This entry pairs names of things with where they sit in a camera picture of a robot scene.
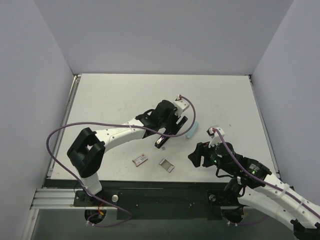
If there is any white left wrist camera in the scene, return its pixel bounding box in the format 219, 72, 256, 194
172, 95, 190, 117

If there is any aluminium frame rail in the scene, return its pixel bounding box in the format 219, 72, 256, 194
29, 187, 78, 210

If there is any black stapler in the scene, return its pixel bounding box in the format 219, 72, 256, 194
154, 136, 170, 149

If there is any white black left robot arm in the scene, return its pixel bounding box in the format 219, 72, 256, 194
67, 98, 190, 206

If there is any black looped cable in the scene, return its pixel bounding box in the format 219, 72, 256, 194
215, 166, 241, 180

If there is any light blue white stapler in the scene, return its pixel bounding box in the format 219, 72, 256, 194
185, 121, 199, 140

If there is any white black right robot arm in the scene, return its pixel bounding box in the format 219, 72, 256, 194
188, 142, 320, 240

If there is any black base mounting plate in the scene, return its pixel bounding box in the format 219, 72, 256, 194
44, 178, 286, 222

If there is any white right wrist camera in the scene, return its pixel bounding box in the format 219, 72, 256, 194
206, 125, 225, 148

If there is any red white staple box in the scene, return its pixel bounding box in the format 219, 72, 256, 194
132, 154, 148, 167

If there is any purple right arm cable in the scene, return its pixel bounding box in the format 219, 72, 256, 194
211, 127, 320, 227

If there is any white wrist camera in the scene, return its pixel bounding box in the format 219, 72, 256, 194
172, 95, 190, 117
206, 125, 225, 148

